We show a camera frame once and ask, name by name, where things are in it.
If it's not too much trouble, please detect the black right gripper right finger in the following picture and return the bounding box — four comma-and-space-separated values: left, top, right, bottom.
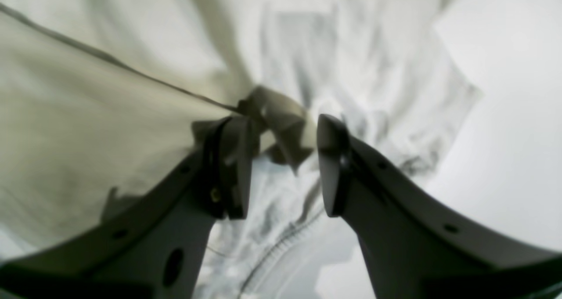
317, 114, 562, 299

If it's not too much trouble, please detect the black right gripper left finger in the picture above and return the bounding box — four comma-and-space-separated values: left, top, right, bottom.
1, 116, 259, 299

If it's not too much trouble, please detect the light grey T-shirt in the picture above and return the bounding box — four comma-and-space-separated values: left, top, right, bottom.
1, 0, 480, 299

